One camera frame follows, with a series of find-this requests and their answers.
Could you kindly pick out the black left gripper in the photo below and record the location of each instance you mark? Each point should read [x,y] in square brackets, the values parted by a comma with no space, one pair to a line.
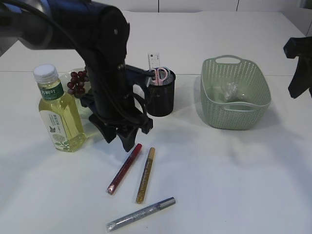
[127,114]

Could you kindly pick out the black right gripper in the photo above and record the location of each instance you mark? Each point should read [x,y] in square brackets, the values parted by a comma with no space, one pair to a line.
[302,79]

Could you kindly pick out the gold glitter pen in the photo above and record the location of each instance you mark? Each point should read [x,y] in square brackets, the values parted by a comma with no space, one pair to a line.
[145,176]

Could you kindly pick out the red glitter pen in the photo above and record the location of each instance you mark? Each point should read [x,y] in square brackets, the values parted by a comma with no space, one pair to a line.
[124,169]

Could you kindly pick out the yellow tea drink bottle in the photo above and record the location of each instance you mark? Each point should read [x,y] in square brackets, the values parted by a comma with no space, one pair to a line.
[58,110]

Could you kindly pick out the purple artificial grape bunch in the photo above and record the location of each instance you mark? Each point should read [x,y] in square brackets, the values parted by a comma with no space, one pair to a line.
[76,85]

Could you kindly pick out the pink scissors with cover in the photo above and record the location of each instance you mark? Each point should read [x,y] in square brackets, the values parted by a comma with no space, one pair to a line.
[161,76]

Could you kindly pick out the clear plastic sheet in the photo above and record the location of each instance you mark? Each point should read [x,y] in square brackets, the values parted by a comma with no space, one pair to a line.
[228,92]

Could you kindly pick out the clear plastic ruler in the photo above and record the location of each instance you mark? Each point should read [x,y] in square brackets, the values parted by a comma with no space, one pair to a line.
[154,60]

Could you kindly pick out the silver glitter pen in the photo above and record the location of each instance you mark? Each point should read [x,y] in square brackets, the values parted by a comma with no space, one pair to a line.
[140,214]

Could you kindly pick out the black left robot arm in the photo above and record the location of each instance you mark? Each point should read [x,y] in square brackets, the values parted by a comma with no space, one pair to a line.
[98,33]

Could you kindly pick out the green scalloped plastic plate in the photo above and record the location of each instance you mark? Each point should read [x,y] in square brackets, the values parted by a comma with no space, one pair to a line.
[84,112]

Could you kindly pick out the black mesh pen holder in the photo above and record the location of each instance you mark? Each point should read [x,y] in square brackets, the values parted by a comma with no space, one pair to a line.
[160,99]

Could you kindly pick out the green woven plastic basket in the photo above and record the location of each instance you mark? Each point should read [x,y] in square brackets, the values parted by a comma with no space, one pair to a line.
[234,115]

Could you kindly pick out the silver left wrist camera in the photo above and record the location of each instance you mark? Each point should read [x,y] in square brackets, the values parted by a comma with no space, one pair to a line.
[138,76]

